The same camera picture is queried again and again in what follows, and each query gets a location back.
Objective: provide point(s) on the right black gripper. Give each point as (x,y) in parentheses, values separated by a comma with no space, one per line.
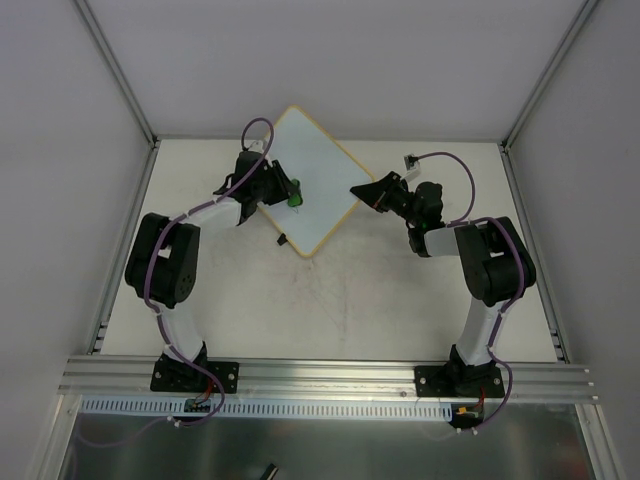
(385,191)

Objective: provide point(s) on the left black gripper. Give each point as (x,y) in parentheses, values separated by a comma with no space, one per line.
(279,182)

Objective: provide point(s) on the green whiteboard eraser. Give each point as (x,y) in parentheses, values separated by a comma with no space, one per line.
(295,199)

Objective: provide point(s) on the white whiteboard with yellow frame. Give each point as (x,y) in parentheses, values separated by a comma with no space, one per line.
(326,172)

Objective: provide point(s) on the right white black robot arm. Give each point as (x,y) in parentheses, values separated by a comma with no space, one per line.
(497,270)

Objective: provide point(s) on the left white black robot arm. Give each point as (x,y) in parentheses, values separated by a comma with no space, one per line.
(162,264)

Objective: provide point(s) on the small black object at bottom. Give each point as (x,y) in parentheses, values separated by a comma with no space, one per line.
(270,472)

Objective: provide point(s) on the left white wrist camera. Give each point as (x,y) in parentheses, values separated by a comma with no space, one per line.
(257,146)

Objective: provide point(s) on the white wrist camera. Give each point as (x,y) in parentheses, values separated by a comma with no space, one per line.
(412,166)
(257,146)

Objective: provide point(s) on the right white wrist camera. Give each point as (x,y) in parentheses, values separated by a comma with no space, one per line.
(412,166)

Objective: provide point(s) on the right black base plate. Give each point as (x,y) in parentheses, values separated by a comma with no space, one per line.
(449,380)

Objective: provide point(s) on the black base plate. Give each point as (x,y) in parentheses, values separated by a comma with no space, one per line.
(449,380)
(174,376)

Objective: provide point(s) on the left aluminium frame post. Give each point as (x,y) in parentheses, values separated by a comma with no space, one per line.
(103,46)

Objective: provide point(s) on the aluminium frame post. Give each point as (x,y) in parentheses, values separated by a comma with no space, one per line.
(569,37)
(103,46)

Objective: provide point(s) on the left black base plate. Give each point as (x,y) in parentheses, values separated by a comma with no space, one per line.
(174,376)

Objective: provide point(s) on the right aluminium frame post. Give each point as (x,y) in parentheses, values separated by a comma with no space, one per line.
(569,37)

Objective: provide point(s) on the white slotted cable duct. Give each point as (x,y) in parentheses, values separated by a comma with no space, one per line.
(269,408)

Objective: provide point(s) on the aluminium mounting rail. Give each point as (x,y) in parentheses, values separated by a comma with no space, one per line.
(553,383)

